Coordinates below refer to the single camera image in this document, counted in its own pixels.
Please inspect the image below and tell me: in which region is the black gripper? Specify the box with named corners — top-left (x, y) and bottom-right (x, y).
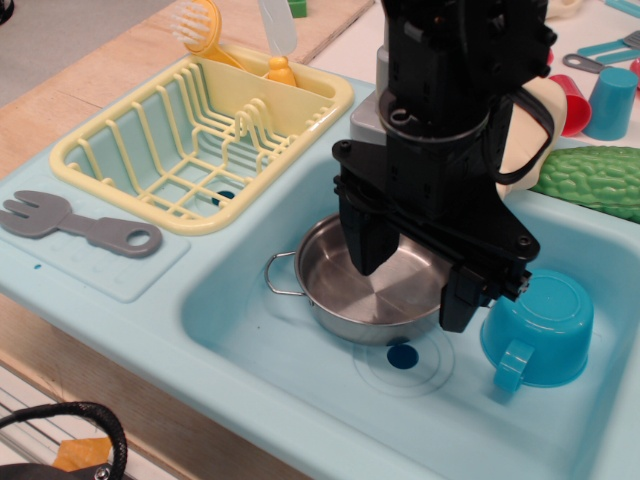
top-left (332, 92), bottom-right (541, 333)

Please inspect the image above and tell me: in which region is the small stainless steel pot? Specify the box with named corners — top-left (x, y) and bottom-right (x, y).
top-left (264, 214), bottom-right (451, 346)

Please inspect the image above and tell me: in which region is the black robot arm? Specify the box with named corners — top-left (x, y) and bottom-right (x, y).
top-left (332, 1), bottom-right (557, 333)

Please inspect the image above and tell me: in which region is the light blue toy sink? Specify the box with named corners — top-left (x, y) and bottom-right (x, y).
top-left (0, 74), bottom-right (640, 480)

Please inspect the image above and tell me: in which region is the yellow plastic drying rack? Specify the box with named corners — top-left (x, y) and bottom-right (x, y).
top-left (49, 45), bottom-right (354, 236)

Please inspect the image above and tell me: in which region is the blue plastic mug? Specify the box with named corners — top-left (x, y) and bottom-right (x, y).
top-left (480, 269), bottom-right (595, 392)

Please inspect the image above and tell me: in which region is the green bumpy toy vegetable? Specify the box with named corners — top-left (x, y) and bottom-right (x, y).
top-left (532, 146), bottom-right (639, 223)

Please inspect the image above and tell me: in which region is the red plastic cup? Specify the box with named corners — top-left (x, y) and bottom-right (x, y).
top-left (550, 74), bottom-right (592, 137)

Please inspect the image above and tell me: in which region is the blue plastic cup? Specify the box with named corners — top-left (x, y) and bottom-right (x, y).
top-left (583, 68), bottom-right (639, 141)

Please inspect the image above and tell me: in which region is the green toy block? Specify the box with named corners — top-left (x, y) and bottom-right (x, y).
top-left (288, 0), bottom-right (308, 19)

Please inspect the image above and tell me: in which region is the grey plastic toy fork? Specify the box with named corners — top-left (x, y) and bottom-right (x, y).
top-left (1, 190), bottom-right (163, 258)

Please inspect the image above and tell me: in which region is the teal toy spatula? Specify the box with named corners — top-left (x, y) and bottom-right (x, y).
top-left (577, 30), bottom-right (639, 65)

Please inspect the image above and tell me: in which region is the yellow dish brush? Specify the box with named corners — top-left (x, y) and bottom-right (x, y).
top-left (172, 0), bottom-right (244, 70)

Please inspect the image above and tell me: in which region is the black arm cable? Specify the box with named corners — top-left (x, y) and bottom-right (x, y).
top-left (492, 87), bottom-right (558, 187)

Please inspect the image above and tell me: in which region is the grey toy utensil handle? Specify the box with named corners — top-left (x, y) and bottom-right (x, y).
top-left (562, 53), bottom-right (609, 74)

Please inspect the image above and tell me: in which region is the yellow handled toy knife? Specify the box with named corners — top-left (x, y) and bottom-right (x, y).
top-left (258, 0), bottom-right (297, 87)

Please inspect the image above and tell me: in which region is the black braided cable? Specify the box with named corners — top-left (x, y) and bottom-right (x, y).
top-left (0, 401), bottom-right (128, 480)

